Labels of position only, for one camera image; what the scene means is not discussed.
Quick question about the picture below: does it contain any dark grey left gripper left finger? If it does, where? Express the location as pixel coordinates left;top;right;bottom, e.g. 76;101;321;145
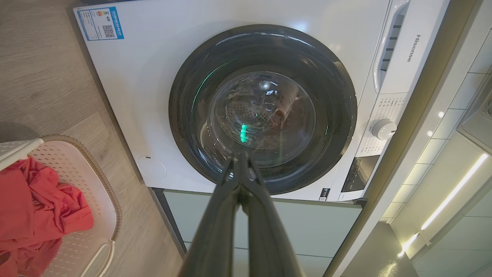
179;153;243;277

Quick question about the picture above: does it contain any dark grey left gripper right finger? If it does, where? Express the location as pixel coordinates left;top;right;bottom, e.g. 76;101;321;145
242;153;304;277

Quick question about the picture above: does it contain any pale pink perforated laundry basket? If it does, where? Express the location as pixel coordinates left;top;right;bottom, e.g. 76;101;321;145
0;135;123;277

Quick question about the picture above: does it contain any pale green cabinet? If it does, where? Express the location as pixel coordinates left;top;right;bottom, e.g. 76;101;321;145
152;188;364;277

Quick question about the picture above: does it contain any round white filter cover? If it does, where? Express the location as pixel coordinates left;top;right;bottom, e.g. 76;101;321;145
137;155;167;180

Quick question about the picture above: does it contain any black washer display panel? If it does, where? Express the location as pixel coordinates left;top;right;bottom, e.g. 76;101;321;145
341;155;380;193

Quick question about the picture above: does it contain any round dark glass washer door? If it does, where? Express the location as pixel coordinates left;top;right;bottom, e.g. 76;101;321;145
168;24;358;195

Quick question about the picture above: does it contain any brown garment inside drum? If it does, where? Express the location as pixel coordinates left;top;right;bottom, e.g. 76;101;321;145
267;87;306;133

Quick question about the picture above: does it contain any white round control knob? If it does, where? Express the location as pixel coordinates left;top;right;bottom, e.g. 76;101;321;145
371;118;398;140

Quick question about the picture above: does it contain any white front-load washing machine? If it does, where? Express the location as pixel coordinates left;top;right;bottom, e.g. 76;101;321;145
73;0;450;202

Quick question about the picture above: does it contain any red garment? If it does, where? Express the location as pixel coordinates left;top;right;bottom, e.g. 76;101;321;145
0;156;95;277

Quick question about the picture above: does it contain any beige countertop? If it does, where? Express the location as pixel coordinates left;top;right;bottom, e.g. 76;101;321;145
323;0;479;277

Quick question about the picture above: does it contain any LED light strip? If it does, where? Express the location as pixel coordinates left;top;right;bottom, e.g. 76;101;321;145
398;153;489;258

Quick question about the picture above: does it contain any blue energy label sticker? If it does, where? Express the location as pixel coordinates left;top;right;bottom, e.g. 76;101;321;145
76;7;125;42

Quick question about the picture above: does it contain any white detergent drawer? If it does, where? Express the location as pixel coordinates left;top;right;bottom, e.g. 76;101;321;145
372;0;450;95

